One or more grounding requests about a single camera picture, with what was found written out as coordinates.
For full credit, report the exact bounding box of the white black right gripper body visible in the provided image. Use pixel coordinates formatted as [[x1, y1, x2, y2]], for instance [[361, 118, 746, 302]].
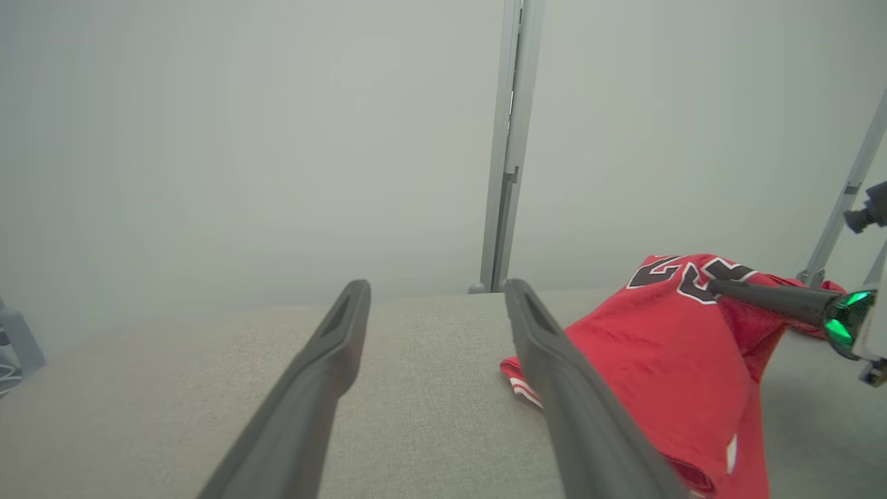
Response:
[[823, 263, 887, 387]]

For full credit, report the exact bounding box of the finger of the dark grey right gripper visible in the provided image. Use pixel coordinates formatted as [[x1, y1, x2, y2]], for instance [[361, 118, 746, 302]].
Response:
[[706, 279, 843, 327]]

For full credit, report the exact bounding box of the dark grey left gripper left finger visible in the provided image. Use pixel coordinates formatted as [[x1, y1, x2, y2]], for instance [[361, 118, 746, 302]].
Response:
[[197, 279, 372, 499]]

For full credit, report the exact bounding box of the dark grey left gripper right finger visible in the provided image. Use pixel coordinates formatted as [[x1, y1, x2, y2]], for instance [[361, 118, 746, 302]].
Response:
[[504, 278, 687, 499]]

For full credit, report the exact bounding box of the red white basketball jersey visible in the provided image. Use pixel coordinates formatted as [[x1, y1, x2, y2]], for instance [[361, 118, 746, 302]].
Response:
[[500, 253, 848, 499]]

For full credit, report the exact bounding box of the slanted grey partition post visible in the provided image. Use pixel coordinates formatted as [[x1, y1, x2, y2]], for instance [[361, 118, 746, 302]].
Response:
[[796, 90, 887, 286]]

